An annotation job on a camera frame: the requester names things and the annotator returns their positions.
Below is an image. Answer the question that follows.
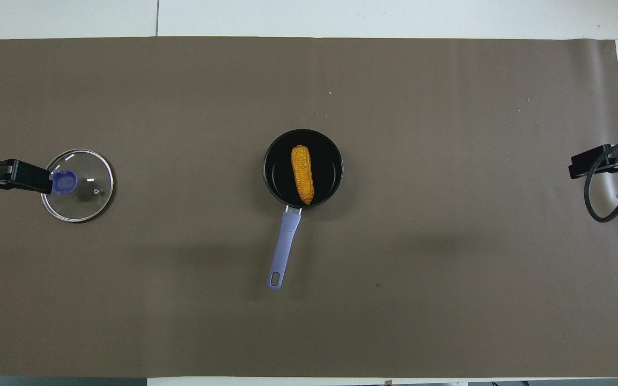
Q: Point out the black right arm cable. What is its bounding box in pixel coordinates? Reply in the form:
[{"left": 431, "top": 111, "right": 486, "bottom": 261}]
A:
[{"left": 584, "top": 138, "right": 618, "bottom": 224}]

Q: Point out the black pot purple handle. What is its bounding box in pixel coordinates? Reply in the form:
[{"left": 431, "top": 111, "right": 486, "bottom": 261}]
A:
[{"left": 263, "top": 129, "right": 344, "bottom": 291}]

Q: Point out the yellow corn cob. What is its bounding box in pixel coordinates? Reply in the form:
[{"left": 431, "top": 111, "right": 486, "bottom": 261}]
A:
[{"left": 291, "top": 144, "right": 315, "bottom": 206}]

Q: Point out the brown table mat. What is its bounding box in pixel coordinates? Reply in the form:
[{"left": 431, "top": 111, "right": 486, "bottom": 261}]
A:
[{"left": 0, "top": 36, "right": 618, "bottom": 378}]

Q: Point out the glass lid purple knob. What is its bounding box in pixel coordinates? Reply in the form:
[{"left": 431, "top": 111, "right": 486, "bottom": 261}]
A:
[{"left": 41, "top": 149, "right": 115, "bottom": 224}]

